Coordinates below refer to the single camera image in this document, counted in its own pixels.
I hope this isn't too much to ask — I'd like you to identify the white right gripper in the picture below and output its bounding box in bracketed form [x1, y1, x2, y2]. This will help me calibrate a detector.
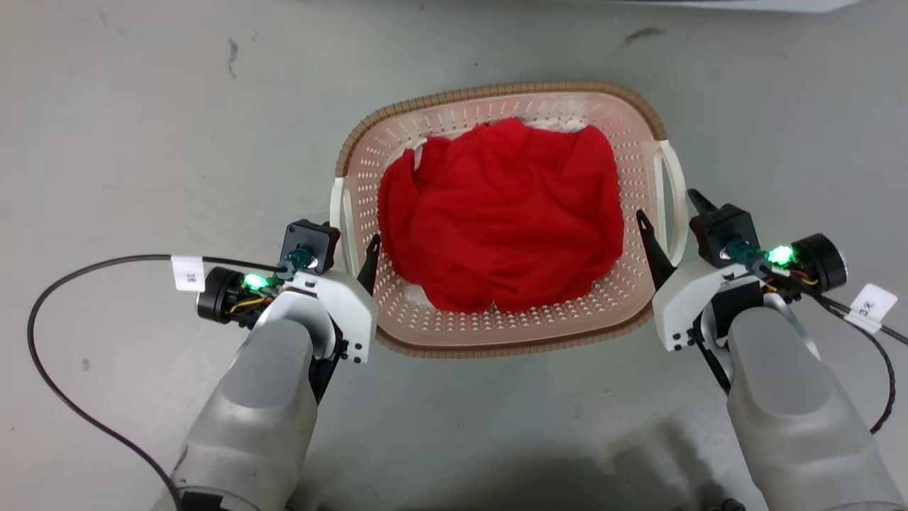
[636, 189, 849, 353]

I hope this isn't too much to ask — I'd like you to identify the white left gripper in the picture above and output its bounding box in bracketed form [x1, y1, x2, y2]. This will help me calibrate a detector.
[196, 234, 382, 365]

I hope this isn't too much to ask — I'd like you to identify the beige laundry basket brown rim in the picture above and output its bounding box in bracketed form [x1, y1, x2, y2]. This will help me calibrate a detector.
[330, 80, 690, 359]

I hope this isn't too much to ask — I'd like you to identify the red garment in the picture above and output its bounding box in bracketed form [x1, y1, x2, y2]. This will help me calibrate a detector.
[378, 117, 626, 314]

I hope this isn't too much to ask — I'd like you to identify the white left cable label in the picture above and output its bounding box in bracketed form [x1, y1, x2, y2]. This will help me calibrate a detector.
[172, 255, 207, 293]

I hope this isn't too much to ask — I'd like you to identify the white cable label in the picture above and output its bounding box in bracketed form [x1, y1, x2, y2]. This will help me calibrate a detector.
[844, 283, 899, 334]
[172, 255, 207, 293]

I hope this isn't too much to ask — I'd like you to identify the white right cable label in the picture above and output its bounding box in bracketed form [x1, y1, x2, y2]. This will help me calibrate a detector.
[844, 283, 899, 334]

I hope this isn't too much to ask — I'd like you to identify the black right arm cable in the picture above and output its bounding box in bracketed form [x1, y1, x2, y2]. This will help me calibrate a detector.
[805, 290, 908, 435]

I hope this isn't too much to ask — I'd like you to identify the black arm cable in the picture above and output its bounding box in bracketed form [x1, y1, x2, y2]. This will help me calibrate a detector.
[805, 290, 908, 435]
[27, 254, 284, 511]

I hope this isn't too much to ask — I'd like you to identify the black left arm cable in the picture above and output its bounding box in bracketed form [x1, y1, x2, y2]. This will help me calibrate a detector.
[27, 254, 284, 511]

